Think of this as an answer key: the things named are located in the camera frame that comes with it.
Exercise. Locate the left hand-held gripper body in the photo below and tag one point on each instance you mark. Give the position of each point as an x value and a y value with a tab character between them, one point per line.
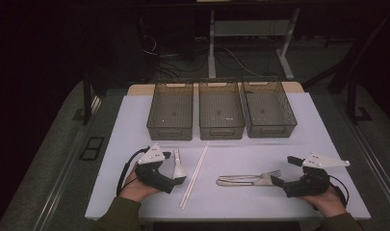
150	174

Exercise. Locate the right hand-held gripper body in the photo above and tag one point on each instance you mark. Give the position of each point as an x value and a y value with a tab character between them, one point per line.
311	183

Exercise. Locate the white ceramic spoon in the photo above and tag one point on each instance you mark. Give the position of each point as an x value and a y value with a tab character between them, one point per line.
179	171

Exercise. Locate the white chopstick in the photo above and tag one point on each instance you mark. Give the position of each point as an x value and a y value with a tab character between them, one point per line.
193	174

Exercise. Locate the metal fork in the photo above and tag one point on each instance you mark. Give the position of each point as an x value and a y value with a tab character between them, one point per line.
247	176

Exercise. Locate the smoky clear plastic bin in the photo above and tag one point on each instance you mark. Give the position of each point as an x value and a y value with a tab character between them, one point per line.
268	110
170	112
220	112

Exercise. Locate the metal knife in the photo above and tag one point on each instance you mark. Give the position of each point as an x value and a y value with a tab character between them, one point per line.
234	183

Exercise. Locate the person's left hand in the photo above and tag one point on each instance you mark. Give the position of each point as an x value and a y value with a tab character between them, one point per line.
135	189

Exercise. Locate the person's right hand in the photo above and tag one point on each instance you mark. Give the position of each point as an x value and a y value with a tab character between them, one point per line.
327	203

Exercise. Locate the black metal stand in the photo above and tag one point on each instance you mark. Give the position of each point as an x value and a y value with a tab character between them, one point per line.
353	93
86	96

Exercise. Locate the black floor outlet frame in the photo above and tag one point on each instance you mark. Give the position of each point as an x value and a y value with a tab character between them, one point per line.
91	148

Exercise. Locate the white metal desk frame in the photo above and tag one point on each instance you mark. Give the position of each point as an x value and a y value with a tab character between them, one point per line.
212	48

